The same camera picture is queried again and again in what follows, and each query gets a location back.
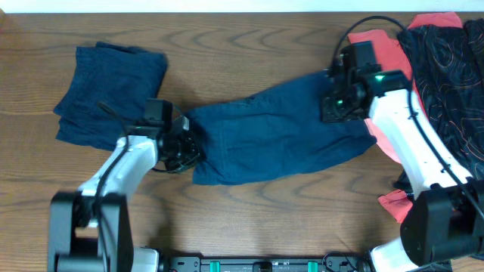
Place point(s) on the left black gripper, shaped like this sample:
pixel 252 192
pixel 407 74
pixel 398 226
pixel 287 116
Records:
pixel 193 154

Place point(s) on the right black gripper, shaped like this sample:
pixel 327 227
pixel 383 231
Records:
pixel 327 113

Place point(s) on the navy shorts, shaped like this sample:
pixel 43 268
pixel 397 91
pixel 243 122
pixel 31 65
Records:
pixel 273 134
pixel 121 77

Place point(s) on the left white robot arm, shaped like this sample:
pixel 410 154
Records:
pixel 89 229

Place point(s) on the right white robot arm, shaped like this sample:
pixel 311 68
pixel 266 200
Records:
pixel 446 217

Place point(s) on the red orange shorts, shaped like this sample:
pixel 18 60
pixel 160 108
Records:
pixel 390 56

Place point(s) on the folded navy shorts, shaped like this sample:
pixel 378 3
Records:
pixel 121 77

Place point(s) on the black patterned shorts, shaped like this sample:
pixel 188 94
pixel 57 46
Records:
pixel 448 64

